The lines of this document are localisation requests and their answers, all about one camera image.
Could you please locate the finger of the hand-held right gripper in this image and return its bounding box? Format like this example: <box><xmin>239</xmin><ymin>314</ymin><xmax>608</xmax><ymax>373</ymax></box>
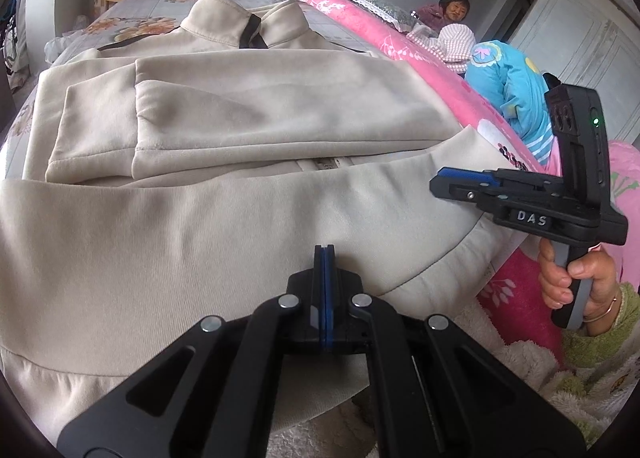
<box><xmin>429</xmin><ymin>177</ymin><xmax>506</xmax><ymax>211</ymax></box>
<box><xmin>436</xmin><ymin>167</ymin><xmax>566</xmax><ymax>191</ymax></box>

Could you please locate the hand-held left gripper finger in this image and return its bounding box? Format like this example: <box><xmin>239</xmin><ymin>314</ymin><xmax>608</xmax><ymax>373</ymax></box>
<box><xmin>56</xmin><ymin>244</ymin><xmax>327</xmax><ymax>458</ymax></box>
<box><xmin>325</xmin><ymin>244</ymin><xmax>586</xmax><ymax>458</ymax></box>

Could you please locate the beige zip jacket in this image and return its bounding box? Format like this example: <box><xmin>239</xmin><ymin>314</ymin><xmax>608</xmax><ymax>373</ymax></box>
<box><xmin>0</xmin><ymin>0</ymin><xmax>523</xmax><ymax>444</ymax></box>

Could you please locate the person's right forearm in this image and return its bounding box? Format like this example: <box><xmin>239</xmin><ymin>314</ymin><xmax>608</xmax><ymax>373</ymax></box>
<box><xmin>560</xmin><ymin>282</ymin><xmax>640</xmax><ymax>374</ymax></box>

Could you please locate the person's right hand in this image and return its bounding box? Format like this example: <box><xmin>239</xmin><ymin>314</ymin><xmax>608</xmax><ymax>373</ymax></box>
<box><xmin>537</xmin><ymin>241</ymin><xmax>621</xmax><ymax>324</ymax></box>

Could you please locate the blue printed garment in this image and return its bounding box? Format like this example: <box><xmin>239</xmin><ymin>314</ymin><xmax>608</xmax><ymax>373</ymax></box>
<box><xmin>465</xmin><ymin>40</ymin><xmax>563</xmax><ymax>169</ymax></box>

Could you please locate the white wooden door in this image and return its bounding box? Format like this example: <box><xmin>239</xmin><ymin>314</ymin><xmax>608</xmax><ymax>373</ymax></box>
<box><xmin>510</xmin><ymin>0</ymin><xmax>640</xmax><ymax>144</ymax></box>

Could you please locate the pink checked cloth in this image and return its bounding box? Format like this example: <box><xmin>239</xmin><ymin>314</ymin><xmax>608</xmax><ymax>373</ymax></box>
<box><xmin>407</xmin><ymin>22</ymin><xmax>477</xmax><ymax>74</ymax></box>

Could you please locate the pink floral blanket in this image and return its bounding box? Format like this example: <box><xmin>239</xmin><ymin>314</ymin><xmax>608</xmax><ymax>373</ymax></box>
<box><xmin>300</xmin><ymin>0</ymin><xmax>640</xmax><ymax>364</ymax></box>

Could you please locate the silver lace-trimmed pillow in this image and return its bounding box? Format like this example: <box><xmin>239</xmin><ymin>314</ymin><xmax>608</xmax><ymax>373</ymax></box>
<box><xmin>345</xmin><ymin>0</ymin><xmax>418</xmax><ymax>32</ymax></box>

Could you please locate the gold bracelet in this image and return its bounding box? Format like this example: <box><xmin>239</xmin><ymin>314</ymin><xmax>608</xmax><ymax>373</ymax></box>
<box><xmin>582</xmin><ymin>283</ymin><xmax>623</xmax><ymax>323</ymax></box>

